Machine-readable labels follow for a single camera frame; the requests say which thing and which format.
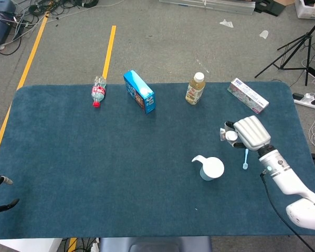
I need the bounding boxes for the pale blue cup with handle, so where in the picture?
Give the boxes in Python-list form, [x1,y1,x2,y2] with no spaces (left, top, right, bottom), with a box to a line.
[191,154,225,182]

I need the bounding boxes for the white toothpaste tube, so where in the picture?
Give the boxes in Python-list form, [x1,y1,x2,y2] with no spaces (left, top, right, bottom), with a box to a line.
[219,128,238,142]

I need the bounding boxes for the black foam tray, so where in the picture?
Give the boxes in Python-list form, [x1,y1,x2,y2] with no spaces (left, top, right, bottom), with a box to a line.
[254,0,286,17]

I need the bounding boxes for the clear bottle red cap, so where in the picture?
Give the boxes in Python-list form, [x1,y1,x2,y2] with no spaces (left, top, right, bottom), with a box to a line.
[90,76,107,109]

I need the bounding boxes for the yellow floor tape strip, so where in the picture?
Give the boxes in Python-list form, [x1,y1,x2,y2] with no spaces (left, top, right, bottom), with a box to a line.
[0,13,50,171]
[101,25,117,79]

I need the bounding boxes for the blue table mat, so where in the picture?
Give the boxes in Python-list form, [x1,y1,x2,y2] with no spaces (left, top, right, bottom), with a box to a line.
[0,81,315,240]

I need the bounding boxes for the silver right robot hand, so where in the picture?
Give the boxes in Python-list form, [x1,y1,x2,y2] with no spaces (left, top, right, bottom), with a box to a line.
[224,115,272,152]

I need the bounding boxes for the blue cookie box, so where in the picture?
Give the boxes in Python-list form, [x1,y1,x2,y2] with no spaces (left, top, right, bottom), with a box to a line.
[123,69,156,114]

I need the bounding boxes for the light blue toothbrush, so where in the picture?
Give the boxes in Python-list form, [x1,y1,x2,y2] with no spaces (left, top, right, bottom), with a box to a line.
[242,148,250,170]

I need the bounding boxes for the black cable bundle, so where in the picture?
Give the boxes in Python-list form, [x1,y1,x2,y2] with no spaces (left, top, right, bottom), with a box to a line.
[13,0,99,27]

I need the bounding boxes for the white power strip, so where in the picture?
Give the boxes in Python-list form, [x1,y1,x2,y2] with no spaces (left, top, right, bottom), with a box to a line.
[292,92,315,110]

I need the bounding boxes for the yellow tea bottle white cap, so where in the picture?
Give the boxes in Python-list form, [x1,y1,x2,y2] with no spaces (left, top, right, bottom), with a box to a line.
[185,72,206,106]

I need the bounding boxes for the white box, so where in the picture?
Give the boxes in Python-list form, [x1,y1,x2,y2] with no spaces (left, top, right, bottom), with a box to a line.
[0,238,62,252]

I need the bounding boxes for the white plastic crate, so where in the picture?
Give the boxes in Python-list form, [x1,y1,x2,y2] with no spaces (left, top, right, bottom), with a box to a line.
[294,0,315,19]

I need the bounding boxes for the black tripod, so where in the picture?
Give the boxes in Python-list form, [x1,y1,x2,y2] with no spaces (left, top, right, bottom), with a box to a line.
[254,14,315,86]

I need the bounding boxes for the long floral carton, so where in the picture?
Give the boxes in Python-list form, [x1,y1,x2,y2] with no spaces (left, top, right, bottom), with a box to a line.
[227,77,270,116]

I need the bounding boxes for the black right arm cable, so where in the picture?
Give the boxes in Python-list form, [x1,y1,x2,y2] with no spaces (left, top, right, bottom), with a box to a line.
[260,170,315,252]

